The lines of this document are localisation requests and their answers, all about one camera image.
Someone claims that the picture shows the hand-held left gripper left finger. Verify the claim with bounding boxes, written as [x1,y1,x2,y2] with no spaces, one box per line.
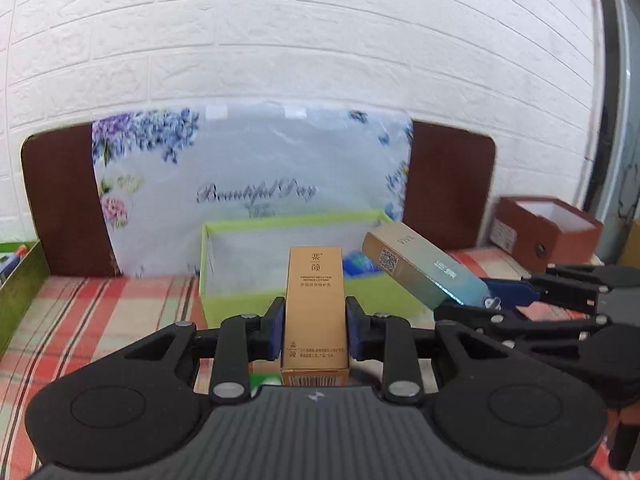
[122,296,287,406]

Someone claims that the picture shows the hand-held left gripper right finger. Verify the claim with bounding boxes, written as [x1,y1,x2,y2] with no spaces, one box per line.
[345,296,507,405]

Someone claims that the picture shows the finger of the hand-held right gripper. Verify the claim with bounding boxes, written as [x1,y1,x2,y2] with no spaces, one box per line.
[433,303,617,357]
[479,261,615,314]

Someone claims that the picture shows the tall gold carton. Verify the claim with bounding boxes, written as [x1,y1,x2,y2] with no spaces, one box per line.
[281,246,351,388]

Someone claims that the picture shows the gold and teal carton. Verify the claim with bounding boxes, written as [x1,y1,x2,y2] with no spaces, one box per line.
[361,224,491,311]

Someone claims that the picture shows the light green box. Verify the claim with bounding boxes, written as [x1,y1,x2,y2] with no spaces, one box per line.
[199,210,437,332]

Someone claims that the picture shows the small green carton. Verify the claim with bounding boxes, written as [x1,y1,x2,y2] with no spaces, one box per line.
[248,372,284,397]

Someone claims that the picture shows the open brown cardboard box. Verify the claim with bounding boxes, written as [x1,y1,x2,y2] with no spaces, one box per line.
[490,196,605,274]

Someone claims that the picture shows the blue green packet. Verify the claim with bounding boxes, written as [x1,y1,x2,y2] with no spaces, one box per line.
[342,252,390,281]

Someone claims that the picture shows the floral printed pillow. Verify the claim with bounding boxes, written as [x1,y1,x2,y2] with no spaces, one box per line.
[91,101,415,279]

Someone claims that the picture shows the plaid bed sheet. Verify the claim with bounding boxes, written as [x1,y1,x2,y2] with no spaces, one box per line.
[0,247,607,480]

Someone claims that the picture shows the grey metal door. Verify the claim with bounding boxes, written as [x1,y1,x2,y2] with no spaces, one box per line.
[581,0,640,267]

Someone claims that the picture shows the brown headboard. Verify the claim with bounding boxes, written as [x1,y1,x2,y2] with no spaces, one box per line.
[21,120,497,277]

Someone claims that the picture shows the open dark green box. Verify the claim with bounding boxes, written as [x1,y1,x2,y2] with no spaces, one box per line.
[0,241,51,357]

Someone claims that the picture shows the blue and white packets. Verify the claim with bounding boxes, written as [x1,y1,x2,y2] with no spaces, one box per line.
[0,244,29,283]

